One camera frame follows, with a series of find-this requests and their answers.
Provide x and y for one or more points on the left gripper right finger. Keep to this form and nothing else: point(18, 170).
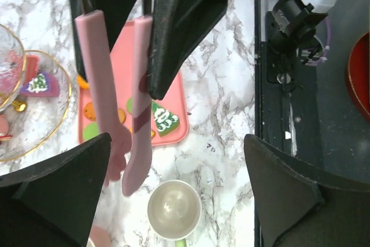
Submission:
point(299, 204)

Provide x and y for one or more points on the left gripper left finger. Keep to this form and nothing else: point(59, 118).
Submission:
point(53, 202)

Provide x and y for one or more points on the pink-handled metal tongs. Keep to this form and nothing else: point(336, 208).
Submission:
point(115, 75)

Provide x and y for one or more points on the toy strawberry cake slice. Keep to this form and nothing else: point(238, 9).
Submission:
point(32, 67)

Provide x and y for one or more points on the three-tier glass dessert stand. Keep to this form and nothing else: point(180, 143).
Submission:
point(34, 122)

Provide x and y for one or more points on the toy green cake slice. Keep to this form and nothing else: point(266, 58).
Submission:
point(165, 121)

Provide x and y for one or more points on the toy pink strawberry swirl roll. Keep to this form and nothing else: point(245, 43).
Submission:
point(4, 129)

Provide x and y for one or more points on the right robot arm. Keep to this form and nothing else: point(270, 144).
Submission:
point(295, 19)

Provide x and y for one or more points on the pink mug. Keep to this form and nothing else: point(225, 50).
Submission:
point(98, 238)

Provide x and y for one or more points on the toy green macaron lower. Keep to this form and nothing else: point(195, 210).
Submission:
point(90, 131)

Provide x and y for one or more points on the toy green macaron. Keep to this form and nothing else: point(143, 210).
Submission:
point(129, 105)
point(90, 131)

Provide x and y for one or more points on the toy orange egg tart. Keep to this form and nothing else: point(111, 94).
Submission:
point(82, 83)

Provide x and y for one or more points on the toy brown chip cookie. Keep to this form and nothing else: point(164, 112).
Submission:
point(89, 112)

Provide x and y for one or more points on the toy yellow cracker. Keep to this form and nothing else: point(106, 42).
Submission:
point(153, 133)

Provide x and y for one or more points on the toy green macaron upper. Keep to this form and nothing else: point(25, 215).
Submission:
point(129, 105)

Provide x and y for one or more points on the toy orange round cookie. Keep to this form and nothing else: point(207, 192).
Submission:
point(121, 115)

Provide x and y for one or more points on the green mug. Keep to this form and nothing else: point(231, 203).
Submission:
point(174, 211)

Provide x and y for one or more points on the red round tray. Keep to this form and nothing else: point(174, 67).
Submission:
point(357, 76)

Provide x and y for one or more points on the aluminium rail base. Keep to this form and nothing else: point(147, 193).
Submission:
point(286, 89)

